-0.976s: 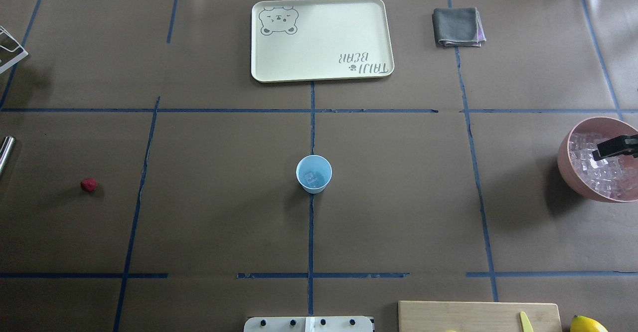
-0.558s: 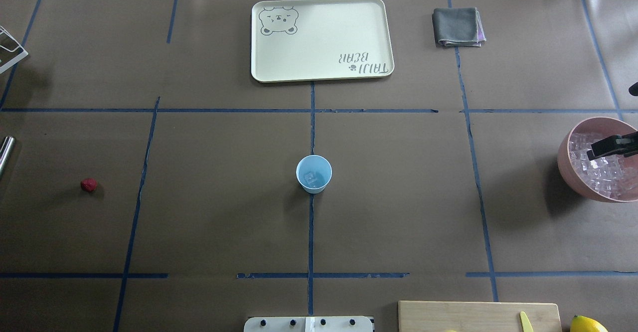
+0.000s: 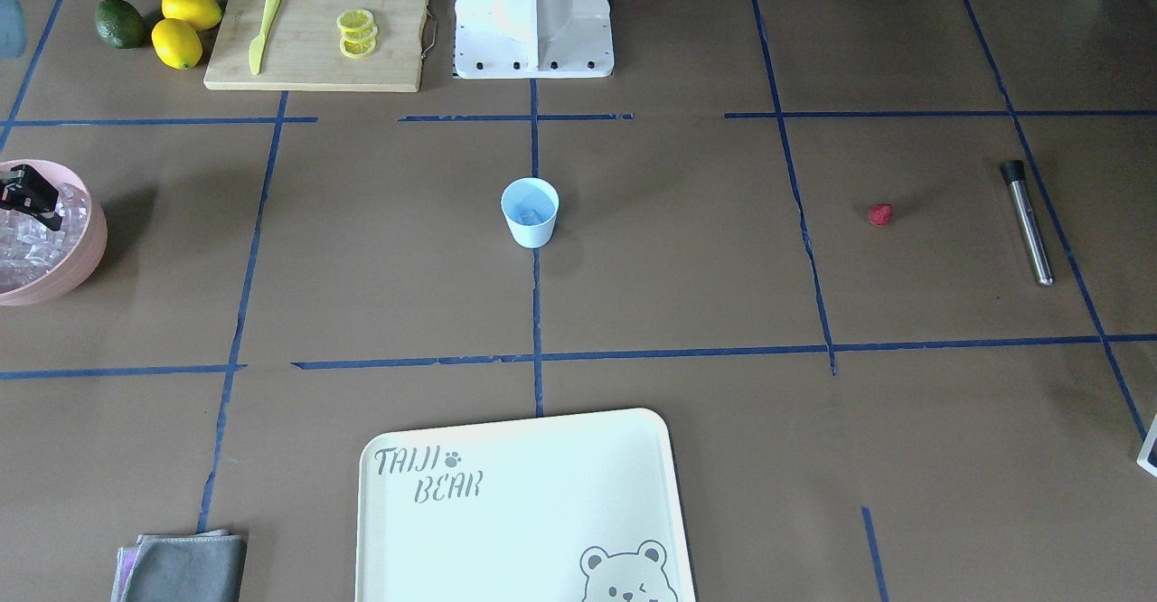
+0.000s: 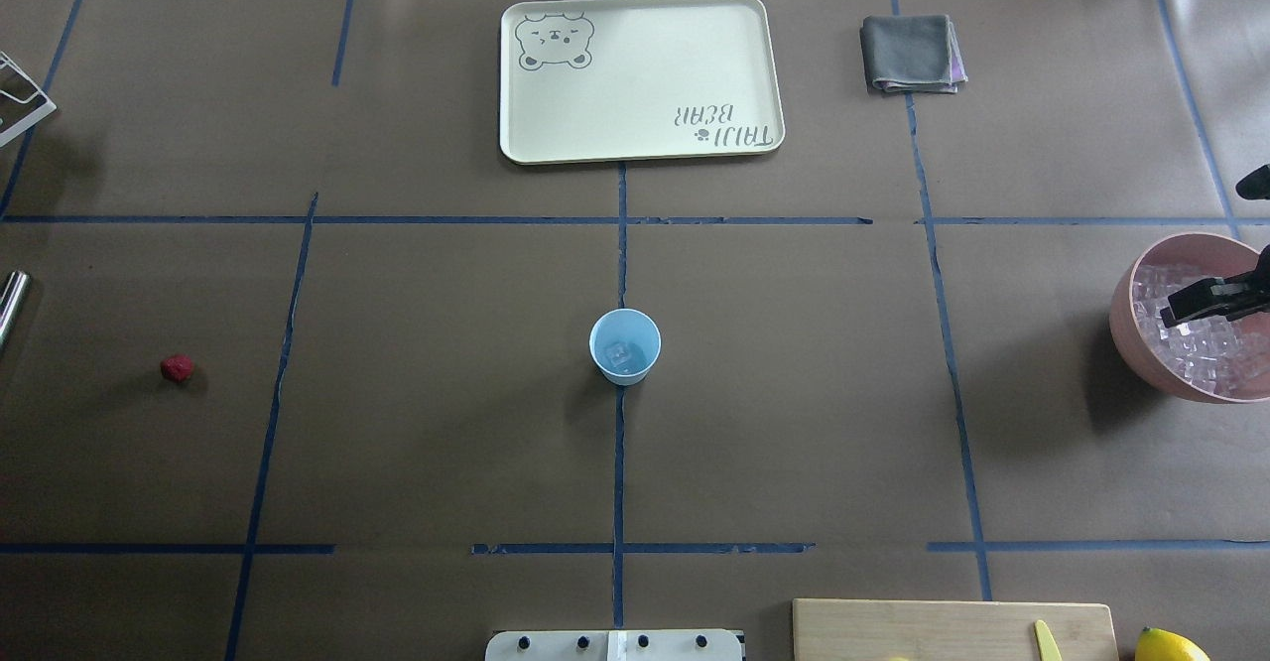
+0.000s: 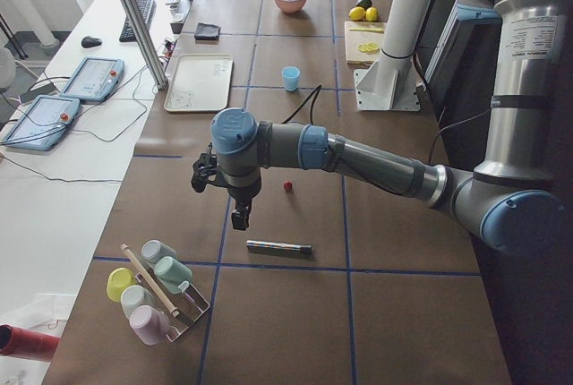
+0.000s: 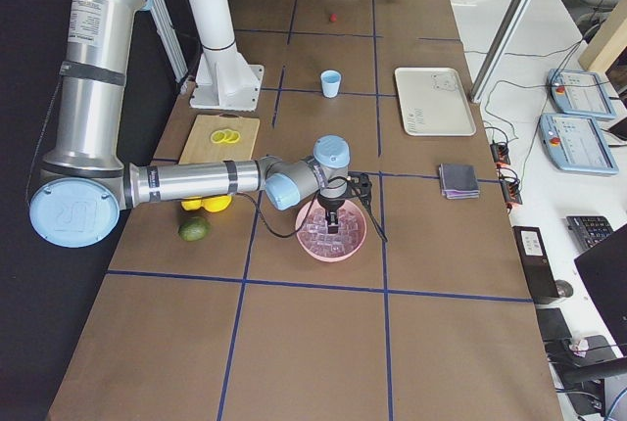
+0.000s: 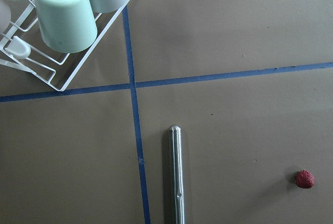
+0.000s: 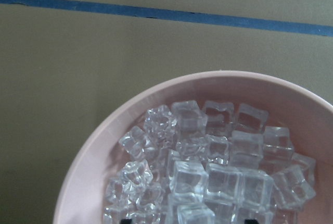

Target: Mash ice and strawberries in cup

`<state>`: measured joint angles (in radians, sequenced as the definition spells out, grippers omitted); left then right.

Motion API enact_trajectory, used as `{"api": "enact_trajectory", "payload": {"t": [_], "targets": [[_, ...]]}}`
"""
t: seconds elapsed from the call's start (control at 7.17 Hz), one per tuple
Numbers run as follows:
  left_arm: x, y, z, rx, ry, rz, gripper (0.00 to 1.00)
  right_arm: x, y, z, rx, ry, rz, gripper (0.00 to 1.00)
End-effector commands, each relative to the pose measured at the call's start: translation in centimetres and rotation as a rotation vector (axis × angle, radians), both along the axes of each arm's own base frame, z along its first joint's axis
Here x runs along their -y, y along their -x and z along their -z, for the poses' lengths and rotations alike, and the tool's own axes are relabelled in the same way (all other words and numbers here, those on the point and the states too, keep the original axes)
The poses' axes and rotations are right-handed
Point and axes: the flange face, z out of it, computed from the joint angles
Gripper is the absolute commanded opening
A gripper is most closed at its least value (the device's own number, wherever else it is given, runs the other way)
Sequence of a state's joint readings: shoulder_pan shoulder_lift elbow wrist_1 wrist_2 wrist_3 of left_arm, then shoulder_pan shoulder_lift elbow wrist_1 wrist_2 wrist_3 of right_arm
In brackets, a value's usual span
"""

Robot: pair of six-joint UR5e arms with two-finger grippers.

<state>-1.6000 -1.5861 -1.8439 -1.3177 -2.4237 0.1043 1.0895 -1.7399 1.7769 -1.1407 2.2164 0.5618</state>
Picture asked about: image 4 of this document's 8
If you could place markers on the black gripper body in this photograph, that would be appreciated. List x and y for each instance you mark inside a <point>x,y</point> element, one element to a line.
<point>1212,300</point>

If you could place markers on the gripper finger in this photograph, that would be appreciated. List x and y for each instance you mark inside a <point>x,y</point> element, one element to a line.
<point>1182,312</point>
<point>1232,291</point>

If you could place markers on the blue plastic cup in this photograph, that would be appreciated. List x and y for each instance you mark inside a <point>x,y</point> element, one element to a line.
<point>625,325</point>

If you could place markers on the clear ice cube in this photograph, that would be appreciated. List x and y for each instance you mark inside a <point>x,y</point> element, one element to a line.
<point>623,355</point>

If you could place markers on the pile of ice cubes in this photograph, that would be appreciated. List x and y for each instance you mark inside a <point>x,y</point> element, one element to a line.
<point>1230,359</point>

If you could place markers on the pink bowl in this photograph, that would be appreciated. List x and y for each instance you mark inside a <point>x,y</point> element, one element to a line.
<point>1221,256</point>

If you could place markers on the yellow lemon right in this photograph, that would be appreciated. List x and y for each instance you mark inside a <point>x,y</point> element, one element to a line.
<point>1157,644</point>

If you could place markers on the yellow knife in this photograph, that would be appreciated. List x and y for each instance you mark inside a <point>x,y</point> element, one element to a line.
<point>1046,644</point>

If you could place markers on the grey folded cloth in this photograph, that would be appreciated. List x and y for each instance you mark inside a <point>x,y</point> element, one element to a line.
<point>912,53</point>

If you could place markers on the wooden cutting board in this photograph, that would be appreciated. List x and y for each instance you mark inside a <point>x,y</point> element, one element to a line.
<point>831,629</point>

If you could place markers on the beige bear tray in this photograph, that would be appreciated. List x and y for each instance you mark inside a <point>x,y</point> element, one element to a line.
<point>619,80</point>

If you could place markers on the red strawberry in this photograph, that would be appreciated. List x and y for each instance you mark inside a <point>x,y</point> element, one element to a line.
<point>177,368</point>

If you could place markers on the white camera pole base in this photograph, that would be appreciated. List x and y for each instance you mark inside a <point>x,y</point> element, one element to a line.
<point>617,644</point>

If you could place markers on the white wire cup rack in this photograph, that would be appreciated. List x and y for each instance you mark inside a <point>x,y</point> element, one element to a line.
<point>24,103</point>

